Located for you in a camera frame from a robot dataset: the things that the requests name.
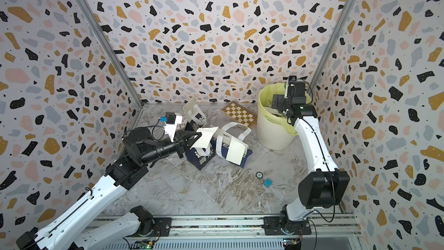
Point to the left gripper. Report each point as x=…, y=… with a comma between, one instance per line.
x=180, y=142

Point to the blue white bag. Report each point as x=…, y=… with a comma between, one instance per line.
x=221, y=140
x=194, y=113

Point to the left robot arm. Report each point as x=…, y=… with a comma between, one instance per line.
x=141, y=152

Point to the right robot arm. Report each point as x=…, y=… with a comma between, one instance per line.
x=325, y=184

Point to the front navy bag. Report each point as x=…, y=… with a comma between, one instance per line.
x=200, y=157

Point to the wooden chess board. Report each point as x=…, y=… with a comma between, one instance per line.
x=240, y=114

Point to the green poker chip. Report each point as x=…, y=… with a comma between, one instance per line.
x=259, y=174

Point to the white trash bin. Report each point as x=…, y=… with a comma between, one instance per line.
x=272, y=136

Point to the small teal block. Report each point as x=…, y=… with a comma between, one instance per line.
x=267, y=183

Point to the yellow-green bin liner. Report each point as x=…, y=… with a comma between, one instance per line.
x=267, y=107

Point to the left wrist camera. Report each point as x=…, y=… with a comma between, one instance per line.
x=171, y=120

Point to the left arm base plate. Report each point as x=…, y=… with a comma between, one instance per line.
x=154, y=228

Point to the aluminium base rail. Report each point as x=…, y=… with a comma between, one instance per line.
x=238, y=232

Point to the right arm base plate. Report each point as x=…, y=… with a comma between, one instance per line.
x=276, y=226

